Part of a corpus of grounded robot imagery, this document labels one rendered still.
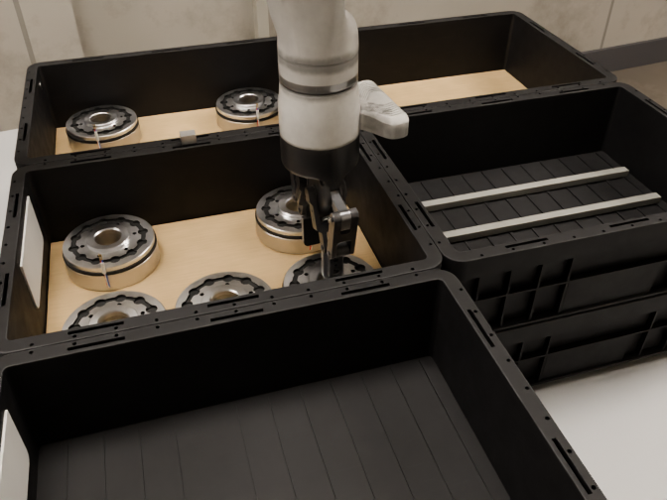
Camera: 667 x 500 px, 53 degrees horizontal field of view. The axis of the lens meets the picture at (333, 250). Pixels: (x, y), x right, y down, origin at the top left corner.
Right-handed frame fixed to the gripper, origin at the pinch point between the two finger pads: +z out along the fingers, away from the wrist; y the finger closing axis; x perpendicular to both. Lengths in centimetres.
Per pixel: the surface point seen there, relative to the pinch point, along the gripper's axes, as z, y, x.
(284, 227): 2.2, -7.8, -1.8
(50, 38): 33, -167, -27
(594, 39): 72, -183, 200
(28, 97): -4.8, -38.9, -27.0
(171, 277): 5.3, -7.6, -15.5
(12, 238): -4.8, -6.9, -29.5
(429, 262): -4.6, 11.1, 6.5
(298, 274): 2.5, 0.3, -2.9
